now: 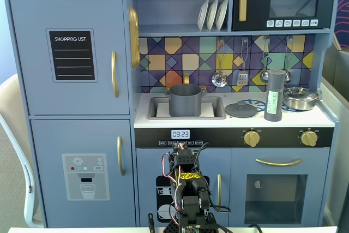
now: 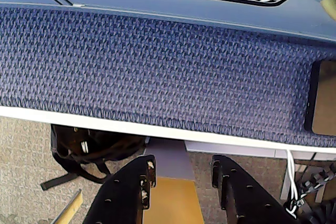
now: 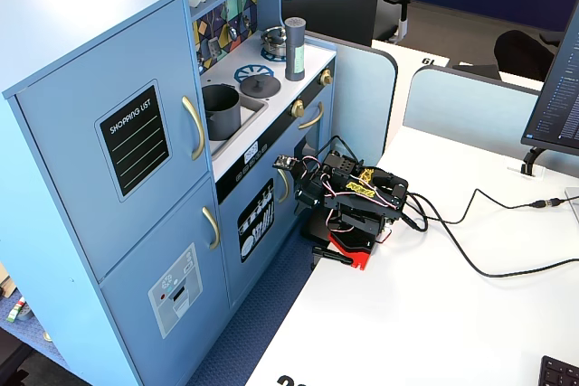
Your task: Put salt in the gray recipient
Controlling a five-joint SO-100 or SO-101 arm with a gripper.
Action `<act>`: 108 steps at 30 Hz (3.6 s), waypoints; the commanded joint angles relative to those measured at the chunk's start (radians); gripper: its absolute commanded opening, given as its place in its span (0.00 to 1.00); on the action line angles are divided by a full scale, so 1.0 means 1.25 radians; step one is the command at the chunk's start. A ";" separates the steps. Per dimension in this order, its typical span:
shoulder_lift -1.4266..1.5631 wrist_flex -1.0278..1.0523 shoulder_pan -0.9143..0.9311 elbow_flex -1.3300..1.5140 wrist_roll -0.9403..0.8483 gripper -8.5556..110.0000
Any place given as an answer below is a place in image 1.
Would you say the gray salt shaker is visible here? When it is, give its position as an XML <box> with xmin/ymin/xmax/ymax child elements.
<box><xmin>263</xmin><ymin>68</ymin><xmax>286</xmax><ymax>122</ymax></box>

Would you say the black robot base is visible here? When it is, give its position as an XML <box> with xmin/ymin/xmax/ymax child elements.
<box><xmin>163</xmin><ymin>211</ymin><xmax>221</xmax><ymax>233</ymax></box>

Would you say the gray printed pot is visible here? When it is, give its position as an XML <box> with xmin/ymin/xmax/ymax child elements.
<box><xmin>164</xmin><ymin>83</ymin><xmax>208</xmax><ymax>117</ymax></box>

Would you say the gold faucet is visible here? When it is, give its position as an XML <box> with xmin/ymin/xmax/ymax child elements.
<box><xmin>183</xmin><ymin>72</ymin><xmax>208</xmax><ymax>92</ymax></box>

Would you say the gray sink basin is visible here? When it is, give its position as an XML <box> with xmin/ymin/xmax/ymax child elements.
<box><xmin>147</xmin><ymin>95</ymin><xmax>227</xmax><ymax>121</ymax></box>

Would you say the digital clock display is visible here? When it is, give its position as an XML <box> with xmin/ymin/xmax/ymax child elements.
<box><xmin>171</xmin><ymin>129</ymin><xmax>191</xmax><ymax>140</ymax></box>

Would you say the colourful tile backsplash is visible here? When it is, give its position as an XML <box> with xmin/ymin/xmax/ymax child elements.
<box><xmin>139</xmin><ymin>35</ymin><xmax>316</xmax><ymax>94</ymax></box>

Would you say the steel slotted spoon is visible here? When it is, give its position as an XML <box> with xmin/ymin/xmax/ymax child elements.
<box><xmin>211</xmin><ymin>38</ymin><xmax>228</xmax><ymax>88</ymax></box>

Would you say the black oven control panel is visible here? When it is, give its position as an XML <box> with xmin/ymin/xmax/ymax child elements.
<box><xmin>135</xmin><ymin>128</ymin><xmax>335</xmax><ymax>148</ymax></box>

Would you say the blue dishwasher door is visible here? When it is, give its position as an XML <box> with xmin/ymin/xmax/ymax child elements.
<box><xmin>136</xmin><ymin>148</ymin><xmax>232</xmax><ymax>227</ymax></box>

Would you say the gray pot lid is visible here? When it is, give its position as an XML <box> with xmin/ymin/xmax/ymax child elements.
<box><xmin>225</xmin><ymin>100</ymin><xmax>258</xmax><ymax>118</ymax></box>

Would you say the steel slotted spatula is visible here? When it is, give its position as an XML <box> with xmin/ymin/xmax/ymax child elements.
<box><xmin>236</xmin><ymin>38</ymin><xmax>249</xmax><ymax>87</ymax></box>

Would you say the gold toy phone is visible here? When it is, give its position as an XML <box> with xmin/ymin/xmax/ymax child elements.
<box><xmin>128</xmin><ymin>6</ymin><xmax>141</xmax><ymax>68</ymax></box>

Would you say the gold stove knob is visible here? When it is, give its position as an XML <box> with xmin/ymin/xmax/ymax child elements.
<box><xmin>300</xmin><ymin>130</ymin><xmax>317</xmax><ymax>147</ymax></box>
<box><xmin>243</xmin><ymin>130</ymin><xmax>260</xmax><ymax>148</ymax></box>

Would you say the blue oven door with window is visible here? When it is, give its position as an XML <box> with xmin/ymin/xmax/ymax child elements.
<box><xmin>231</xmin><ymin>148</ymin><xmax>330</xmax><ymax>227</ymax></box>

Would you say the white plate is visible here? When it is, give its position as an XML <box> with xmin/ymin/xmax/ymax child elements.
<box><xmin>206</xmin><ymin>0</ymin><xmax>219</xmax><ymax>32</ymax></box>
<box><xmin>197</xmin><ymin>0</ymin><xmax>210</xmax><ymax>32</ymax></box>
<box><xmin>215</xmin><ymin>0</ymin><xmax>229</xmax><ymax>31</ymax></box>

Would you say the steel ladle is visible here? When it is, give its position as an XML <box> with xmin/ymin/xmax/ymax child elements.
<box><xmin>260</xmin><ymin>36</ymin><xmax>271</xmax><ymax>83</ymax></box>

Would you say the black shopping list board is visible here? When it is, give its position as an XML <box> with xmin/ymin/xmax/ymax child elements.
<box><xmin>45</xmin><ymin>27</ymin><xmax>99</xmax><ymax>83</ymax></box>

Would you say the black table clamp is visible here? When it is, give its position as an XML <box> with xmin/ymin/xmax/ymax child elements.
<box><xmin>147</xmin><ymin>212</ymin><xmax>156</xmax><ymax>233</ymax></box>

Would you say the steel pot with lid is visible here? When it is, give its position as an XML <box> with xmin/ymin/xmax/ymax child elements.
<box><xmin>282</xmin><ymin>86</ymin><xmax>320</xmax><ymax>111</ymax></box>

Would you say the robot controller board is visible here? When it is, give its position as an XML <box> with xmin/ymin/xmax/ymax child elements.
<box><xmin>179</xmin><ymin>224</ymin><xmax>202</xmax><ymax>233</ymax></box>

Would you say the black toy microwave door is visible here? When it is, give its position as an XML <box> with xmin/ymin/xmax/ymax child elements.
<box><xmin>231</xmin><ymin>0</ymin><xmax>335</xmax><ymax>32</ymax></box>

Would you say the blue ice dispenser freezer door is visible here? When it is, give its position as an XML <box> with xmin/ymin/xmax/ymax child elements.
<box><xmin>29</xmin><ymin>119</ymin><xmax>137</xmax><ymax>228</ymax></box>

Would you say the blue shopping list fridge door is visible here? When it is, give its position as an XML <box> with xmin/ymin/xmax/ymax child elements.
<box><xmin>8</xmin><ymin>0</ymin><xmax>130</xmax><ymax>116</ymax></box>

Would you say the white chair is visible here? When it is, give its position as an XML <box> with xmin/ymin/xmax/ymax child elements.
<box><xmin>0</xmin><ymin>73</ymin><xmax>44</xmax><ymax>228</ymax></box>

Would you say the light blue desk divider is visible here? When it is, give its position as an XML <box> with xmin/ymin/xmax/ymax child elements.
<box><xmin>321</xmin><ymin>50</ymin><xmax>349</xmax><ymax>225</ymax></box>

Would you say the gold curved fridge handle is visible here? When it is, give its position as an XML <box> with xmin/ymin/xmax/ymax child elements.
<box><xmin>116</xmin><ymin>136</ymin><xmax>126</xmax><ymax>176</ymax></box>
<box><xmin>110</xmin><ymin>50</ymin><xmax>120</xmax><ymax>98</ymax></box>

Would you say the gold dishwasher handle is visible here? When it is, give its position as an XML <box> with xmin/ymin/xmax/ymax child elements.
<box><xmin>216</xmin><ymin>173</ymin><xmax>223</xmax><ymax>212</ymax></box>

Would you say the black camera cable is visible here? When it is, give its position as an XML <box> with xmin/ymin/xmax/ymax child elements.
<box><xmin>194</xmin><ymin>142</ymin><xmax>262</xmax><ymax>230</ymax></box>

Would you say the gold microwave handle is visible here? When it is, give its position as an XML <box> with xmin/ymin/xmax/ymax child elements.
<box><xmin>238</xmin><ymin>0</ymin><xmax>248</xmax><ymax>22</ymax></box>

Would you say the gold oven handle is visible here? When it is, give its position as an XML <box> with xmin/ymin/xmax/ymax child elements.
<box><xmin>255</xmin><ymin>158</ymin><xmax>303</xmax><ymax>167</ymax></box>

